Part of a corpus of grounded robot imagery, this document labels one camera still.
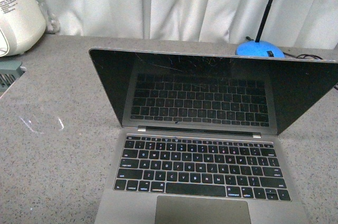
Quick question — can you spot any grey laptop computer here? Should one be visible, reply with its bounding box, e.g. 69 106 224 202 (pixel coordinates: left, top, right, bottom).
89 49 337 223

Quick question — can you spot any blue gooseneck desk lamp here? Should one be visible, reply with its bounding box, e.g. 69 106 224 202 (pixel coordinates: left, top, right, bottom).
234 0 338 59

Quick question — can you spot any white curtain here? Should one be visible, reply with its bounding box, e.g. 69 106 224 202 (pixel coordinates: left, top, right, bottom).
37 0 337 49

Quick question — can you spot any clear plastic bag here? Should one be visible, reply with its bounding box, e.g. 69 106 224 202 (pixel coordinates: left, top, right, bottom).
39 2 60 34

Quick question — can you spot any green plastic basket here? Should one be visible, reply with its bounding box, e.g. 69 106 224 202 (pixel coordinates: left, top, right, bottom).
0 61 24 92

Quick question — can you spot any black lamp power cable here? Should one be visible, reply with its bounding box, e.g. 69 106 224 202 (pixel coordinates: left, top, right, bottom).
245 36 338 91

